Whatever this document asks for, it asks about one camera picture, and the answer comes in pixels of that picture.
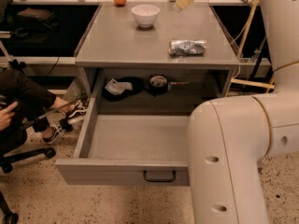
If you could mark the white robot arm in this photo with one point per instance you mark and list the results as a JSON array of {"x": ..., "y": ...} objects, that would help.
[{"x": 227, "y": 136}]

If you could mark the grey open top drawer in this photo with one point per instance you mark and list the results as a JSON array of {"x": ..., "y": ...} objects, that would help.
[{"x": 120, "y": 140}]

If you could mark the person's hand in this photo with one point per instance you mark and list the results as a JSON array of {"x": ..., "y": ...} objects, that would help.
[{"x": 6, "y": 115}]

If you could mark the white ceramic bowl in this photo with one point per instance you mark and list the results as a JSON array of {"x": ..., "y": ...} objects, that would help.
[{"x": 145, "y": 15}]

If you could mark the grey metal cabinet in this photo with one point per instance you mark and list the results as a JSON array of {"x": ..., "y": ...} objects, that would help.
[{"x": 120, "y": 48}]

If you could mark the black cloth with paper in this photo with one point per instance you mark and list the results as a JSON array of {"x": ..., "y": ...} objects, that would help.
[{"x": 119, "y": 89}]

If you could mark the black white sneaker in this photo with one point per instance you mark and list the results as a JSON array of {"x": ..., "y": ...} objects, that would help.
[
  {"x": 76, "y": 113},
  {"x": 51, "y": 134}
]

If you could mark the seated person in black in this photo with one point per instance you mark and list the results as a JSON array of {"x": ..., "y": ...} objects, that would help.
[{"x": 32, "y": 99}]

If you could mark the black office chair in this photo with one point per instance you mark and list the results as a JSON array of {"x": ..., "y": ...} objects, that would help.
[{"x": 12, "y": 141}]

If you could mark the wooden easel frame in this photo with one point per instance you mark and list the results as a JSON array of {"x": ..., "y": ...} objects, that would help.
[{"x": 254, "y": 39}]

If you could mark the black drawer handle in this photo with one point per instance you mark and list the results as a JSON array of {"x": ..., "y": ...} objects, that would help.
[{"x": 159, "y": 177}]

